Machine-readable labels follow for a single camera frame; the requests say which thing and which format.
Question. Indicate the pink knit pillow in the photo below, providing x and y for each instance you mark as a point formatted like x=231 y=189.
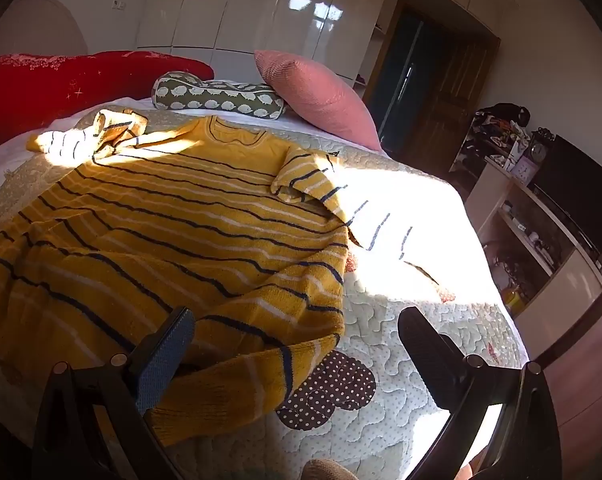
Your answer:
x=321 y=95

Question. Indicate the yellow striped knit sweater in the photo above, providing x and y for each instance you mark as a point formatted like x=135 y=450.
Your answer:
x=181 y=220

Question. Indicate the yellow container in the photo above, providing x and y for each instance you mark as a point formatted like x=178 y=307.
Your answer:
x=513 y=299

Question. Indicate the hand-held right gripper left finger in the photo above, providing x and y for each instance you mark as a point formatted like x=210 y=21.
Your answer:
x=165 y=360

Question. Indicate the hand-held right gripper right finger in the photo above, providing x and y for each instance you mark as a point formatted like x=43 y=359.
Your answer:
x=421 y=347

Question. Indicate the pink desk clock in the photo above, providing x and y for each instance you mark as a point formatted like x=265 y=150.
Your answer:
x=523 y=170

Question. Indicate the red patterned pillow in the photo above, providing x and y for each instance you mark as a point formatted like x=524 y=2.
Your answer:
x=41 y=85

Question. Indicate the green patterned bolster pillow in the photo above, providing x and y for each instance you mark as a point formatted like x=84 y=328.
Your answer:
x=216 y=97

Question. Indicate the quilted patchwork bedspread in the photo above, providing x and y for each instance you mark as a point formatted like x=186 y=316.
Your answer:
x=381 y=410

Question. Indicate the black television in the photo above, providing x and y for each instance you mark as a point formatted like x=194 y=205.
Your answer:
x=581 y=185

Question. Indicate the white shelf unit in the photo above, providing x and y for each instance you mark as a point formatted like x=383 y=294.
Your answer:
x=571 y=280

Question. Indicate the dark wooden door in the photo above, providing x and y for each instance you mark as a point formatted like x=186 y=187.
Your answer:
x=456 y=105

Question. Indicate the glossy white wardrobe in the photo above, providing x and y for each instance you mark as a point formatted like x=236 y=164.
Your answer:
x=261 y=10

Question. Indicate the cluttered rack of bags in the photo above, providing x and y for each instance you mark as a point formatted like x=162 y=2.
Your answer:
x=491 y=130

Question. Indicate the white wall socket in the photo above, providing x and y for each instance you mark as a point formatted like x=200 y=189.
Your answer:
x=120 y=4

